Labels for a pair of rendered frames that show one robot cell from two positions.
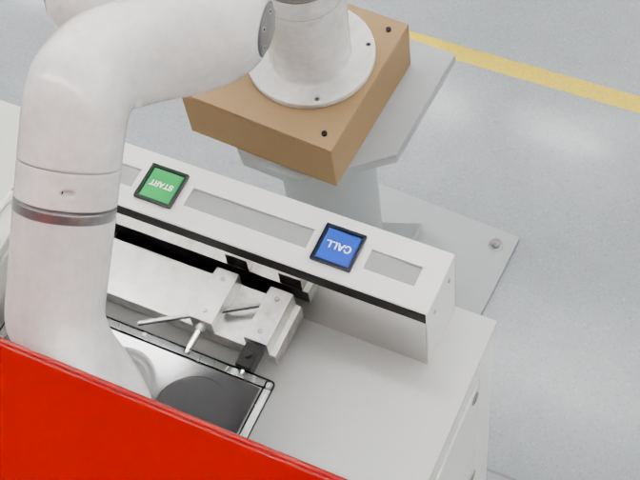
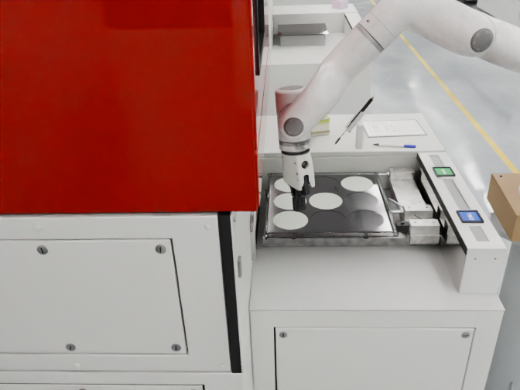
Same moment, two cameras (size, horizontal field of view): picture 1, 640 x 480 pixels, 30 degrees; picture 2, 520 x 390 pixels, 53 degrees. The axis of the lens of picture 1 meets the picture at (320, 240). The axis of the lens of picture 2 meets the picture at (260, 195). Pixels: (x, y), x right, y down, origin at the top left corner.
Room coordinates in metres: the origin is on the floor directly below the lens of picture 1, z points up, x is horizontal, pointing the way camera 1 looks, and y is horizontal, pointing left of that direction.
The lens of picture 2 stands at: (-0.28, -0.75, 1.71)
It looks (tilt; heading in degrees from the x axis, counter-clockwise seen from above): 29 degrees down; 59
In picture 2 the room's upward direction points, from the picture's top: 2 degrees counter-clockwise
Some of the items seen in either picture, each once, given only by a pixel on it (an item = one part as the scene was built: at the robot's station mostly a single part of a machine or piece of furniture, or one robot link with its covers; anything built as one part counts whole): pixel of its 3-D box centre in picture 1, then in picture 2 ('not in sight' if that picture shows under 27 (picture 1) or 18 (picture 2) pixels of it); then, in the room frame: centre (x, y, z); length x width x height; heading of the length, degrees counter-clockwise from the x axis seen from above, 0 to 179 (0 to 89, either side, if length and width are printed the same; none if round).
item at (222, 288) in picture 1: (215, 299); (417, 211); (0.78, 0.15, 0.89); 0.08 x 0.03 x 0.03; 146
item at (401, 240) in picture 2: not in sight; (348, 240); (0.58, 0.21, 0.84); 0.50 x 0.02 x 0.03; 146
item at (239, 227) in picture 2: not in sight; (246, 198); (0.30, 0.31, 1.02); 0.82 x 0.03 x 0.40; 56
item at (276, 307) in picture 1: (270, 319); (423, 226); (0.74, 0.08, 0.89); 0.08 x 0.03 x 0.03; 146
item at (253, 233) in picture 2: not in sight; (256, 205); (0.41, 0.45, 0.89); 0.44 x 0.02 x 0.10; 56
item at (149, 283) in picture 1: (169, 290); (411, 206); (0.83, 0.21, 0.87); 0.36 x 0.08 x 0.03; 56
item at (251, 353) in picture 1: (249, 357); (402, 226); (0.69, 0.12, 0.90); 0.04 x 0.02 x 0.03; 146
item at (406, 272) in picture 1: (252, 243); (452, 213); (0.86, 0.09, 0.89); 0.55 x 0.09 x 0.14; 56
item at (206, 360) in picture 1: (146, 336); (384, 200); (0.75, 0.25, 0.90); 0.38 x 0.01 x 0.01; 56
